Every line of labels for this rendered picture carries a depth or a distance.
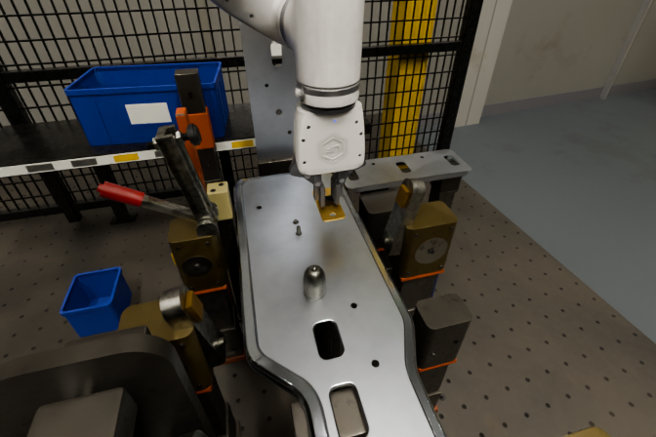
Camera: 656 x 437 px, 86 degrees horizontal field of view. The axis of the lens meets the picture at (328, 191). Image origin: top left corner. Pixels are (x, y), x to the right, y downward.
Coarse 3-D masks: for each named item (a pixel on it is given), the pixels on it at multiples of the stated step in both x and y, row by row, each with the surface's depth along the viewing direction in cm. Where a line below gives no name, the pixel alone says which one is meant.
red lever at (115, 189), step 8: (104, 184) 47; (112, 184) 47; (104, 192) 47; (112, 192) 47; (120, 192) 48; (128, 192) 48; (136, 192) 49; (120, 200) 48; (128, 200) 48; (136, 200) 48; (144, 200) 49; (152, 200) 50; (160, 200) 51; (152, 208) 50; (160, 208) 50; (168, 208) 51; (176, 208) 51; (184, 208) 52; (176, 216) 52; (184, 216) 52; (192, 216) 52
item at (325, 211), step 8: (312, 192) 61; (328, 192) 61; (328, 200) 58; (320, 208) 58; (328, 208) 58; (336, 208) 58; (320, 216) 56; (328, 216) 56; (336, 216) 56; (344, 216) 56
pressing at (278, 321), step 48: (240, 192) 70; (288, 192) 71; (240, 240) 59; (288, 240) 59; (336, 240) 59; (240, 288) 51; (288, 288) 51; (336, 288) 51; (384, 288) 51; (288, 336) 45; (384, 336) 45; (288, 384) 40; (336, 384) 40; (384, 384) 40; (336, 432) 36; (384, 432) 36; (432, 432) 37
